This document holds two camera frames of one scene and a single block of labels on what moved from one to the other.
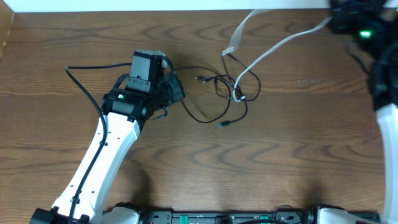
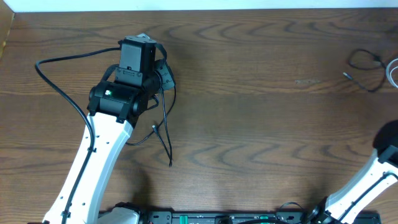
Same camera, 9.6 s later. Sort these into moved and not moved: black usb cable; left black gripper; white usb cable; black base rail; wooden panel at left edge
Moved: left black gripper; black usb cable; white usb cable
Not moved: black base rail; wooden panel at left edge
